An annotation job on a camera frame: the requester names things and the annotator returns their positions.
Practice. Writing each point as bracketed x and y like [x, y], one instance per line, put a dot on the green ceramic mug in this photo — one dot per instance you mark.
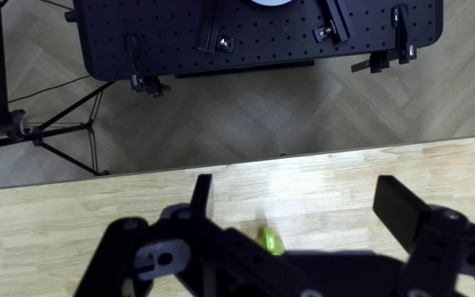
[269, 240]

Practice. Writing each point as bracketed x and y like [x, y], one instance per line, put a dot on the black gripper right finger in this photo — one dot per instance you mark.
[439, 240]

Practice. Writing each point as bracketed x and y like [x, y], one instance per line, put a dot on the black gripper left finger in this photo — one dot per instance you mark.
[132, 254]

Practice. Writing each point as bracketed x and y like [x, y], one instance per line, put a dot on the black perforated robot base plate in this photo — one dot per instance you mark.
[126, 38]

